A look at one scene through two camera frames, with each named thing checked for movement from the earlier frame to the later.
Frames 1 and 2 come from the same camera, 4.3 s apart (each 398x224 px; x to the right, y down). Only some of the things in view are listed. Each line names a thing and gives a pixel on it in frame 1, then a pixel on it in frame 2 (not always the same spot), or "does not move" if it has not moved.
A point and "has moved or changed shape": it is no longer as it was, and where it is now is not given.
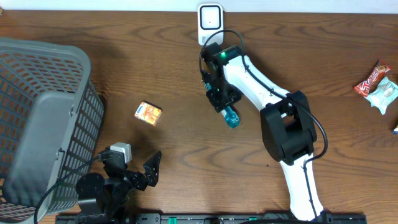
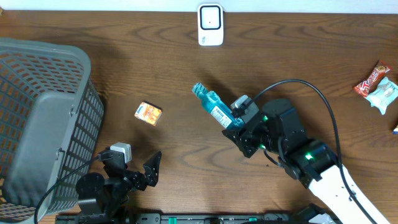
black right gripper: x=217 y=103 → x=242 y=140
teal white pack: x=384 y=94 does not move
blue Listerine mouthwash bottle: x=231 y=117 has moved or changed shape
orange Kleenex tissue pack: x=148 y=112 does not move
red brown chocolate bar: x=364 y=88 does not move
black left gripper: x=152 y=173 does not move
